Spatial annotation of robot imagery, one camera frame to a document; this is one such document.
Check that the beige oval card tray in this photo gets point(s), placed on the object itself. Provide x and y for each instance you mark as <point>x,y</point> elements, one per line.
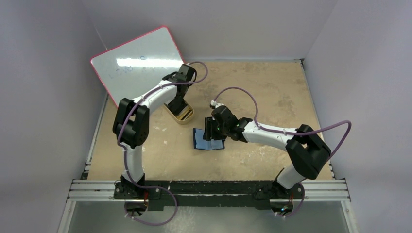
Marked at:
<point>174,117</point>

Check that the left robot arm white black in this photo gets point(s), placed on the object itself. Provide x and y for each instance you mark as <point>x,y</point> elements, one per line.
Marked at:
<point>131,125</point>

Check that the whiteboard with pink frame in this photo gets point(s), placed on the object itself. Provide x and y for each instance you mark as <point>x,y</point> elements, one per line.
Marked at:
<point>134,67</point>

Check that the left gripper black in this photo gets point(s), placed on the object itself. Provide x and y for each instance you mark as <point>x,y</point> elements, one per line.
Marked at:
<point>180,98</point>

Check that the aluminium rail frame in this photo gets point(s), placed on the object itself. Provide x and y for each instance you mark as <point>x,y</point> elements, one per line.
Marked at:
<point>315,190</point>

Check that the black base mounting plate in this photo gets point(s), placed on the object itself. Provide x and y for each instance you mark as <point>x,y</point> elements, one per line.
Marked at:
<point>259,194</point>

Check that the blue leather card holder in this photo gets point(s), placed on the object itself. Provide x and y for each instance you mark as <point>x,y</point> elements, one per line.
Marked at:
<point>201,144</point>

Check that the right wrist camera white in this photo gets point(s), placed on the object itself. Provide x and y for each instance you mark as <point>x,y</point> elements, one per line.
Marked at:
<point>214,104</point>

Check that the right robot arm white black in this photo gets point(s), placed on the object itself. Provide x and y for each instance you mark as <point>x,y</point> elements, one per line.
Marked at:
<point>307,151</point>

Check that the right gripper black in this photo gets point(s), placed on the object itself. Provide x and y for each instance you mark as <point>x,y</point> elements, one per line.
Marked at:
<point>210,127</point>

